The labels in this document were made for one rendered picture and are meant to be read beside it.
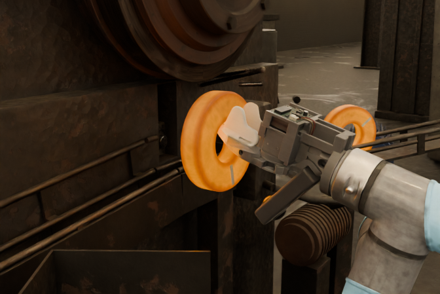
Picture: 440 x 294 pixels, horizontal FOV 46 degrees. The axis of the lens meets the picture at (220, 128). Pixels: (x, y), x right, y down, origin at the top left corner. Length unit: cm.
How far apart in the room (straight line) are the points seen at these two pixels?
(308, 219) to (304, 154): 58
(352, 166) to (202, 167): 21
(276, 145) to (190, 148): 12
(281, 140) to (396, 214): 17
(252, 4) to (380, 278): 58
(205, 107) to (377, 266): 31
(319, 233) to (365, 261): 60
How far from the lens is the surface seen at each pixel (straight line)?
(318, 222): 128
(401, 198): 64
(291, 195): 71
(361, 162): 66
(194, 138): 72
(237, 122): 74
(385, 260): 66
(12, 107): 87
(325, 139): 69
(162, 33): 91
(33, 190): 90
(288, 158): 69
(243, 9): 101
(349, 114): 135
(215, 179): 76
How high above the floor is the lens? 102
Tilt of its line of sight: 13 degrees down
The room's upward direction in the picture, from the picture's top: straight up
